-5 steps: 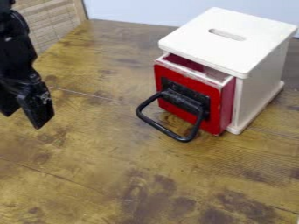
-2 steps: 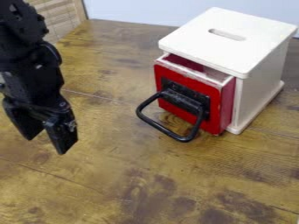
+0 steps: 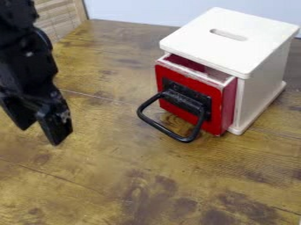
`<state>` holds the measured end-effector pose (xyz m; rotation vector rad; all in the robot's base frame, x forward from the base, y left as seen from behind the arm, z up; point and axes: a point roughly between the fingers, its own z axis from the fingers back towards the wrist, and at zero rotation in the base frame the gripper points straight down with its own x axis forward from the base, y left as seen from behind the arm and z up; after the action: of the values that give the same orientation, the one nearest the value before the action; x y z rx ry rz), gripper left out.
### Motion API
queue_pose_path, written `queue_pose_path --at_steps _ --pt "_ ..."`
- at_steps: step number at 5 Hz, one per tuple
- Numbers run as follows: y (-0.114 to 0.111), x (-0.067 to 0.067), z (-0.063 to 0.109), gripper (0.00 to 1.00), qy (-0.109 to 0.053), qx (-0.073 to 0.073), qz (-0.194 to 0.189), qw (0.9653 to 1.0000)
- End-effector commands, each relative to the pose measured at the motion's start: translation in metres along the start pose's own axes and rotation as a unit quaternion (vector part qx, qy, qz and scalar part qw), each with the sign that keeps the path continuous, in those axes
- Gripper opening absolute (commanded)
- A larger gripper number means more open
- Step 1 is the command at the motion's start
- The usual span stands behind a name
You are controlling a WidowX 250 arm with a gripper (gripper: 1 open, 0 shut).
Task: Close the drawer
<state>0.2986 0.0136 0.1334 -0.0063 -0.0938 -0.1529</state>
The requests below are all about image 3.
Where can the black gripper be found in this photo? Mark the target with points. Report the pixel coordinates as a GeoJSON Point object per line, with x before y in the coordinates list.
{"type": "Point", "coordinates": [29, 96]}

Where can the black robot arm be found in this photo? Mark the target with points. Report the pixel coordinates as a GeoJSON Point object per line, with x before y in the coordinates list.
{"type": "Point", "coordinates": [19, 14]}

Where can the red drawer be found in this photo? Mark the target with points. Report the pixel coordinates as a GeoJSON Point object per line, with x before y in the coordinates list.
{"type": "Point", "coordinates": [197, 85]}

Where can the white wooden cabinet box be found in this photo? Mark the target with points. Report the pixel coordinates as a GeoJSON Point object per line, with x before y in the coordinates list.
{"type": "Point", "coordinates": [245, 46]}

